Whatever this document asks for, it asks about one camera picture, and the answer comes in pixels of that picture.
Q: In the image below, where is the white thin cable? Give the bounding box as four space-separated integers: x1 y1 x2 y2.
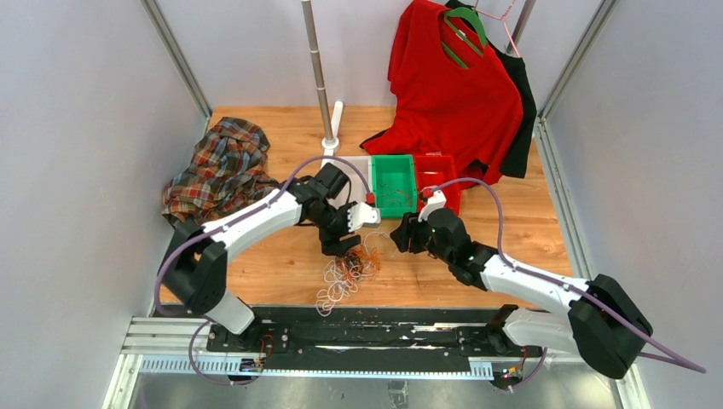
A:
314 228 392 317

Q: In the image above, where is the red plastic bin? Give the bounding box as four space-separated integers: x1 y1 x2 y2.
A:
413 154 461 215

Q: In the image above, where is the green plastic bin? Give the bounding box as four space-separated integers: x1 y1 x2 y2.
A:
371 155 418 219

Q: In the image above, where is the white plastic bin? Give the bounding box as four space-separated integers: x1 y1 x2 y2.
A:
322 156 372 208

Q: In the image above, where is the orange thin cable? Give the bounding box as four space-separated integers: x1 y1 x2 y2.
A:
333 245 385 284

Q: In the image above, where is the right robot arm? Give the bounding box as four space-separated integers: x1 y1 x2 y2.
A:
390 208 653 379

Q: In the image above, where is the white rack base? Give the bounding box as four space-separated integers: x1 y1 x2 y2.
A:
321 101 344 156

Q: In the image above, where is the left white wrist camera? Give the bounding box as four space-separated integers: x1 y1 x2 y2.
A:
347 203 382 233

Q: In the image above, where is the black t-shirt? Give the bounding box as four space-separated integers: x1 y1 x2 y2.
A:
444 0 538 180

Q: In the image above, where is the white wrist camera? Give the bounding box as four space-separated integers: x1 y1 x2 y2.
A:
418 187 447 222
347 203 382 233

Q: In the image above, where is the aluminium frame rail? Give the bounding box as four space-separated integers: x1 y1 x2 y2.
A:
103 318 650 408

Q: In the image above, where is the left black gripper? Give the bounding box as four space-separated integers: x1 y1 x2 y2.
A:
310 201 362 257

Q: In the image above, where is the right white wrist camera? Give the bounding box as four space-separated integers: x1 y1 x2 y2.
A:
418 187 447 222

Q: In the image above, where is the pink wire hanger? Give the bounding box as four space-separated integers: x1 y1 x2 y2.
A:
474 0 521 58

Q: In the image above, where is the red t-shirt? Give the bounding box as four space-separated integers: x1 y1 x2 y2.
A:
361 1 523 185

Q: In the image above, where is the right silver rack pole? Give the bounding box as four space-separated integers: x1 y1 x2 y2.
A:
512 0 536 44

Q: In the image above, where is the black thin cable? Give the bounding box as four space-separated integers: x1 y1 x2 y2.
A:
333 251 367 279

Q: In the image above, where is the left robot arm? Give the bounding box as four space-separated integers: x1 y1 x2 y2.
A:
156 162 381 352

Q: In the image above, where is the green clothes hanger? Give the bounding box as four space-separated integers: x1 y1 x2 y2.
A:
439 7 488 69

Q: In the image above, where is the plaid flannel shirt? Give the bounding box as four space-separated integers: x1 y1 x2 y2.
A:
161 117 280 228

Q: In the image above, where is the silver rack pole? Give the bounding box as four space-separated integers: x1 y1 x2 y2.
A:
512 0 536 44
301 0 329 113

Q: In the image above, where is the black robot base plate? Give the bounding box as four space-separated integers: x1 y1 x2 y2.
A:
205 306 542 372

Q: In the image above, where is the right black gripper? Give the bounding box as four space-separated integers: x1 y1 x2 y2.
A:
391 207 454 265

